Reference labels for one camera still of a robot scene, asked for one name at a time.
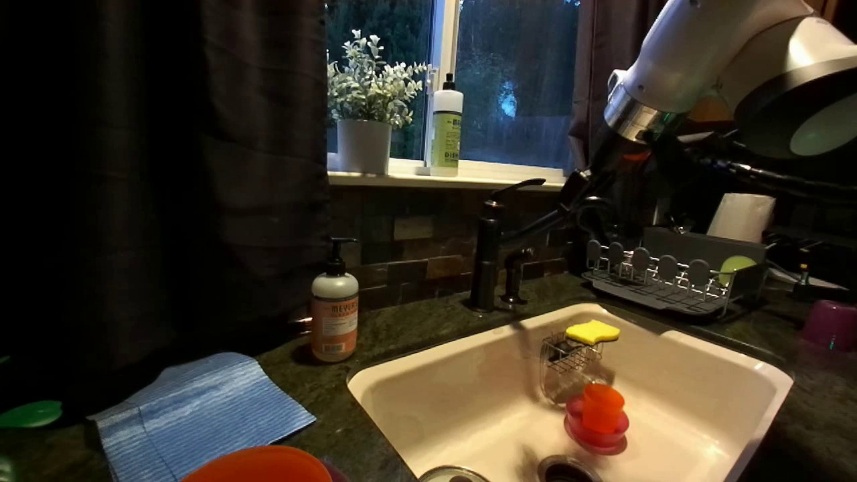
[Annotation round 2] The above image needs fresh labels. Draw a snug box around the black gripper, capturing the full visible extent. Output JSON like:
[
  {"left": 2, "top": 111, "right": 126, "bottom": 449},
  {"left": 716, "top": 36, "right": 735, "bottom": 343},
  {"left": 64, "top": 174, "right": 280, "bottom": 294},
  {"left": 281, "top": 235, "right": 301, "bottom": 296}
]
[{"left": 590, "top": 132, "right": 655, "bottom": 239}]

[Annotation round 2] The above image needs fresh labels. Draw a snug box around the dark kitchen faucet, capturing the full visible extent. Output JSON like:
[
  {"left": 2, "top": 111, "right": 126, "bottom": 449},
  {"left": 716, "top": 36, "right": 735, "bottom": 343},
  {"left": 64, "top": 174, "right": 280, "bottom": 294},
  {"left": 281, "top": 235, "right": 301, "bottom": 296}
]
[{"left": 470, "top": 170, "right": 612, "bottom": 314}]

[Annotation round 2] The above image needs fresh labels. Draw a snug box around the orange plastic cup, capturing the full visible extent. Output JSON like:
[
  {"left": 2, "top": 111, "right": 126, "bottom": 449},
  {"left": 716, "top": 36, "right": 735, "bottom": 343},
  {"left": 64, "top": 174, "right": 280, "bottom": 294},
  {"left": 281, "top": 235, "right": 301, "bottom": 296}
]
[{"left": 567, "top": 382, "right": 625, "bottom": 427}]

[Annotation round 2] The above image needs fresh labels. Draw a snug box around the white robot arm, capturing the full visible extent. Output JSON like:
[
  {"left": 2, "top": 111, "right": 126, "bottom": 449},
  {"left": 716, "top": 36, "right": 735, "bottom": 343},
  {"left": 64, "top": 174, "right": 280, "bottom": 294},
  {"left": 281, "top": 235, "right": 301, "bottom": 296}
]
[{"left": 602, "top": 0, "right": 857, "bottom": 160}]

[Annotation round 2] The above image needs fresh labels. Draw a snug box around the grey dish drying rack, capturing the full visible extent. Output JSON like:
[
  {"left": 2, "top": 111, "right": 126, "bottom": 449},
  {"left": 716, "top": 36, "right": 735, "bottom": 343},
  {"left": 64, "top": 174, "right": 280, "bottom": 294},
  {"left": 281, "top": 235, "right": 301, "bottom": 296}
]
[{"left": 584, "top": 227, "right": 768, "bottom": 315}]

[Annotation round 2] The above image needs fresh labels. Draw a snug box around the green dish soap bottle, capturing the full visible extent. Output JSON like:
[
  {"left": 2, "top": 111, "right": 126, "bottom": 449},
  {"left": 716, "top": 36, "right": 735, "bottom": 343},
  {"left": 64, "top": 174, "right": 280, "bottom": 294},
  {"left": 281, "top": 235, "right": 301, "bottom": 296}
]
[{"left": 428, "top": 73, "right": 464, "bottom": 174}]

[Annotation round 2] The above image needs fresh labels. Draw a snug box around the purple plastic cup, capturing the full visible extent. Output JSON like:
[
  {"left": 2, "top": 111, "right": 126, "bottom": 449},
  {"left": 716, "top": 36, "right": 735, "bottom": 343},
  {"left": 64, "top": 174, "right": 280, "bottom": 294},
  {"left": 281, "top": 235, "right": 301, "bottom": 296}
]
[{"left": 800, "top": 300, "right": 857, "bottom": 352}]

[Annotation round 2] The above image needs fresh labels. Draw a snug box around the white kitchen sink basin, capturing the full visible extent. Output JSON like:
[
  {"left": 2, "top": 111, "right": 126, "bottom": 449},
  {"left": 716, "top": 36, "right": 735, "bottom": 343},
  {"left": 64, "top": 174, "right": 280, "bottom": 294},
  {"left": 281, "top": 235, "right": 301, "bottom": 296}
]
[{"left": 348, "top": 303, "right": 794, "bottom": 482}]

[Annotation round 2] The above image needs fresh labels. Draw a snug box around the yellow sponge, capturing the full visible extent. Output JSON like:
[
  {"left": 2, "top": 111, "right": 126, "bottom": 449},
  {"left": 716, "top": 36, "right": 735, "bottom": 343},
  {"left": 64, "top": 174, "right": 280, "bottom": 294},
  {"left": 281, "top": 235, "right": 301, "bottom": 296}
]
[{"left": 565, "top": 318, "right": 622, "bottom": 344}]

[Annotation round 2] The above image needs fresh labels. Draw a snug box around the potted white plant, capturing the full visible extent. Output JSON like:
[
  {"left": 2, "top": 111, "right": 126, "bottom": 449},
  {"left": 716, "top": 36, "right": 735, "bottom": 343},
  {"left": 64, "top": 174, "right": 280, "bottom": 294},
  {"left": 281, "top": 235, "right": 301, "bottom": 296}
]
[{"left": 328, "top": 28, "right": 427, "bottom": 176}]

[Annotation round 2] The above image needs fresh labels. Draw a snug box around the orange soap bottle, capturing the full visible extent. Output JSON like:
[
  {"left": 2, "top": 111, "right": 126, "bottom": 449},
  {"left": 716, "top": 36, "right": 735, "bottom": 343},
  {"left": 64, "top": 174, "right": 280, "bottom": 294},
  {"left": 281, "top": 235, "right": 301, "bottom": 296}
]
[{"left": 312, "top": 235, "right": 360, "bottom": 362}]

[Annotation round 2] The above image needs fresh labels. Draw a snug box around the glass pot lid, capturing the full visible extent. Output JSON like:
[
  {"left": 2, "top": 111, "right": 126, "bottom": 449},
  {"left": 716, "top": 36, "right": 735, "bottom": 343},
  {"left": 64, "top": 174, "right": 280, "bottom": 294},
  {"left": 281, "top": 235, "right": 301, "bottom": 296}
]
[{"left": 417, "top": 465, "right": 487, "bottom": 482}]

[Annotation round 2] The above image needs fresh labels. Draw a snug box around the orange bowl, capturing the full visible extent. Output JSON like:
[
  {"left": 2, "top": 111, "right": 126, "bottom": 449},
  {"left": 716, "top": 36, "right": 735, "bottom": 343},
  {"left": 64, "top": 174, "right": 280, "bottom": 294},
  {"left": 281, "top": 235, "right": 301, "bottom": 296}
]
[{"left": 183, "top": 448, "right": 332, "bottom": 482}]

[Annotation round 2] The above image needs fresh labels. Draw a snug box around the blue cloth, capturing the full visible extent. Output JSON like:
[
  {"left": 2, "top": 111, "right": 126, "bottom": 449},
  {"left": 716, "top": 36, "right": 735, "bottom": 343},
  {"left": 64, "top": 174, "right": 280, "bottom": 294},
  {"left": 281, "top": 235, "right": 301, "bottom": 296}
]
[{"left": 93, "top": 350, "right": 313, "bottom": 482}]

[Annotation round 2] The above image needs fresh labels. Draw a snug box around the green lid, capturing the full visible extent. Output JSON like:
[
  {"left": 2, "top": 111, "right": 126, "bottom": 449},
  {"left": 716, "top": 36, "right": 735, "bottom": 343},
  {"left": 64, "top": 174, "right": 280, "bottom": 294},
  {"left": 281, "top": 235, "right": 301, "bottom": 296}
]
[{"left": 0, "top": 398, "right": 63, "bottom": 427}]

